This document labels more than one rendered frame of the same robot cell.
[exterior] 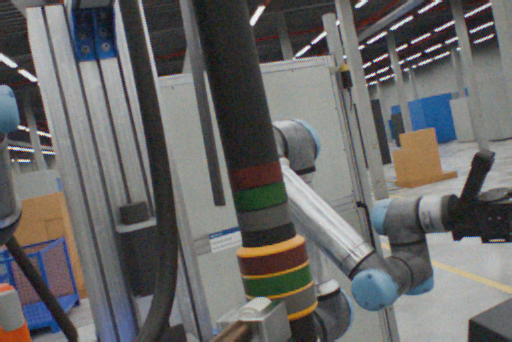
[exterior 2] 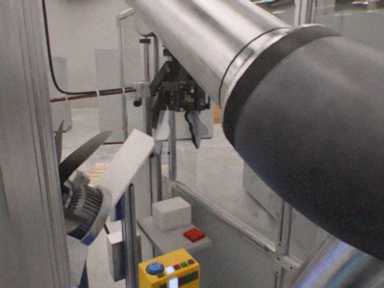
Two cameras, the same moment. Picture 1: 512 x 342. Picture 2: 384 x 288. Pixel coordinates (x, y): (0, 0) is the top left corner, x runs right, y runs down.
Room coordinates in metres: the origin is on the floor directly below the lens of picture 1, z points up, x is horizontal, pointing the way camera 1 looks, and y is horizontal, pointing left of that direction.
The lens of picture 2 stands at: (1.26, 0.45, 1.64)
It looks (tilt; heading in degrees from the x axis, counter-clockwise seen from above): 14 degrees down; 177
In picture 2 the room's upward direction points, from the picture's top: straight up
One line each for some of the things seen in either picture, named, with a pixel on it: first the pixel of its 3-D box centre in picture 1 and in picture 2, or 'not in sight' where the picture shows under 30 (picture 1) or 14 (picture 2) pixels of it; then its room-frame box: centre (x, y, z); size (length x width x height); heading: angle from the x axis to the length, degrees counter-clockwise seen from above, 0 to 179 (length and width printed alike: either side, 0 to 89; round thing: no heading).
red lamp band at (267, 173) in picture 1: (255, 174); not in sight; (0.33, 0.00, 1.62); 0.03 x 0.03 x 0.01
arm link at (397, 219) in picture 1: (402, 218); not in sight; (1.08, -0.28, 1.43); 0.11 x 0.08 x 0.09; 47
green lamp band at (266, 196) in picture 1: (259, 195); not in sight; (0.33, 0.00, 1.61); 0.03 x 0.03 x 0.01
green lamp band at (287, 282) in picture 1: (276, 276); not in sight; (0.33, 0.00, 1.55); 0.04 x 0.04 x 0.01
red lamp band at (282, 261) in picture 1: (272, 255); not in sight; (0.33, 0.00, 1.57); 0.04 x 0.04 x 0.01
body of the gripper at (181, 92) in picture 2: not in sight; (183, 81); (0.69, 0.47, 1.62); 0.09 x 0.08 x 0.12; 28
